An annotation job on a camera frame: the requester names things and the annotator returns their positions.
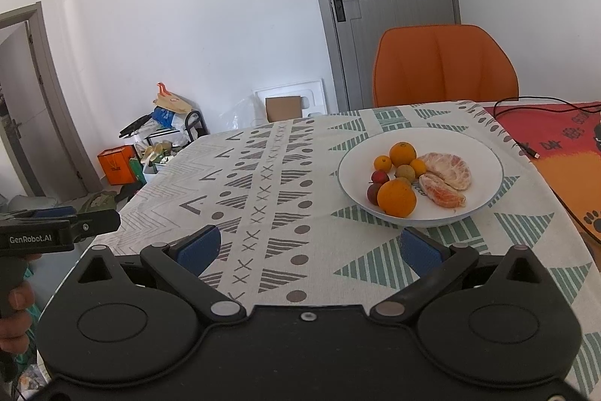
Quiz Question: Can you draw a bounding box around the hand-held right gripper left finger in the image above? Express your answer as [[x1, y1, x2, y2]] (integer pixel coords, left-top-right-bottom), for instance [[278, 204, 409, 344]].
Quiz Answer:
[[70, 225, 248, 329]]

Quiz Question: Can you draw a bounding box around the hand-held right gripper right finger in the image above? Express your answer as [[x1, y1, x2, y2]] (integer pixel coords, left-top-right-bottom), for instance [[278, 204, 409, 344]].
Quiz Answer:
[[370, 226, 556, 327]]

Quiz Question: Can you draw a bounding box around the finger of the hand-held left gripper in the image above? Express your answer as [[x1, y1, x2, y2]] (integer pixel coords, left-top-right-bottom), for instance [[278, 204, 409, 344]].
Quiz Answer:
[[7, 206, 77, 221], [70, 209, 121, 238]]

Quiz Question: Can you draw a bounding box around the peeled orange segment piece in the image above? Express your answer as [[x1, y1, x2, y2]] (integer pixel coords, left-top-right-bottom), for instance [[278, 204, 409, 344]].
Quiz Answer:
[[419, 174, 467, 209]]

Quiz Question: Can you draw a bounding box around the peeled orange half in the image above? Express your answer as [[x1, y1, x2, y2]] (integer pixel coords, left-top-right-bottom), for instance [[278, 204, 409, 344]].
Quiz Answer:
[[418, 152, 471, 191]]

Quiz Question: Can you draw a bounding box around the white plate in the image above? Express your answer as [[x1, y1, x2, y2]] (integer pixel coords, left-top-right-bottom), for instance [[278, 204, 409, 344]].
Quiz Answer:
[[337, 127, 504, 228]]

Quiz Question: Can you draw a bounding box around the person's left hand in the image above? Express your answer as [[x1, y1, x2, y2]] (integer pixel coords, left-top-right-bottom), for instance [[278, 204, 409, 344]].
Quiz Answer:
[[0, 281, 32, 354]]

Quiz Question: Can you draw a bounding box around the green cloth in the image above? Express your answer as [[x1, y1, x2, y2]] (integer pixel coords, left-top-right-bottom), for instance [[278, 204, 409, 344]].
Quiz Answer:
[[77, 191, 119, 214]]

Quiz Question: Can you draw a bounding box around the orange box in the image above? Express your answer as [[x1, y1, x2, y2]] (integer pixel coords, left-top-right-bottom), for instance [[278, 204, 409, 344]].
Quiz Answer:
[[97, 145, 140, 186]]

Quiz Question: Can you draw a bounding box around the green bag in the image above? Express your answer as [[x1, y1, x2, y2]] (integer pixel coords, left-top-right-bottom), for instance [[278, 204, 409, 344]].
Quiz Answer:
[[129, 157, 148, 186]]

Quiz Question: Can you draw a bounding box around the grey side door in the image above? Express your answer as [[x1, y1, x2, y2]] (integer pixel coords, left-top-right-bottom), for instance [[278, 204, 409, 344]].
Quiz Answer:
[[0, 4, 102, 201]]

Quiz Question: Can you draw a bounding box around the black folded object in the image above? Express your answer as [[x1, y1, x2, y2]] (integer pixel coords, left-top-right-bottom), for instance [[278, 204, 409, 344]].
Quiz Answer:
[[119, 113, 156, 137]]

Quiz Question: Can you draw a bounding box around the patterned tablecloth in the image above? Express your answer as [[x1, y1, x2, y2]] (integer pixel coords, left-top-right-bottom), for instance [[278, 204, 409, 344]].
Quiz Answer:
[[77, 100, 592, 397]]

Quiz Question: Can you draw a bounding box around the blue and white bag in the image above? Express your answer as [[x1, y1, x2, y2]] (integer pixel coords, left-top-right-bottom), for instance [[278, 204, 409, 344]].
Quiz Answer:
[[151, 107, 177, 129]]

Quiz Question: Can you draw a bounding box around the clear plastic bag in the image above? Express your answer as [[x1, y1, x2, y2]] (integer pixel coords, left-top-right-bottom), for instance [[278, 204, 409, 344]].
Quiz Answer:
[[220, 98, 264, 132]]

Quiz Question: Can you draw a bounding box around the brown paper bag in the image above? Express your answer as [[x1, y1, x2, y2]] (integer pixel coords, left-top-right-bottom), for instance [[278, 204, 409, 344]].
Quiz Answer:
[[153, 82, 193, 113]]

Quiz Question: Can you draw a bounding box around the orange cat-print mat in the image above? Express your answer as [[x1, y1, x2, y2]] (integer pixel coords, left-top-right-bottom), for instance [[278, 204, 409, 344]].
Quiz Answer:
[[483, 101, 601, 246]]

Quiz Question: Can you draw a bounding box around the cardboard box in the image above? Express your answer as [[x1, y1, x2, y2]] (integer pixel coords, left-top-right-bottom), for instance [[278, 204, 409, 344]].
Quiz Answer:
[[265, 95, 301, 122]]

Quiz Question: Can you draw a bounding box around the orange chair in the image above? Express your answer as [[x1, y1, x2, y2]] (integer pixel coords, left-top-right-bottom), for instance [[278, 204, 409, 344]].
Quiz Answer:
[[373, 24, 520, 108]]

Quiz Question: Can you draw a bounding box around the white foam board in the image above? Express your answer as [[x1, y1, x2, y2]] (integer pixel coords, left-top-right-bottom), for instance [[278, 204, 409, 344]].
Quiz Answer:
[[254, 78, 326, 123]]

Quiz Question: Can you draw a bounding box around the black metal frame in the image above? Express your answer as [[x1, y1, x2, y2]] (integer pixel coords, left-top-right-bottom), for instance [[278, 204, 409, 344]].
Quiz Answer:
[[184, 111, 208, 143]]

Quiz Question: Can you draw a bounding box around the black cable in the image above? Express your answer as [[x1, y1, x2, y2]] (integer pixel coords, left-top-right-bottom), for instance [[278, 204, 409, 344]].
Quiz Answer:
[[494, 97, 601, 158]]

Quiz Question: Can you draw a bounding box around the black door handle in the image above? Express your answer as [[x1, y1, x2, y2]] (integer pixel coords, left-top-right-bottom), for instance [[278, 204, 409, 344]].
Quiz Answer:
[[331, 0, 358, 23]]

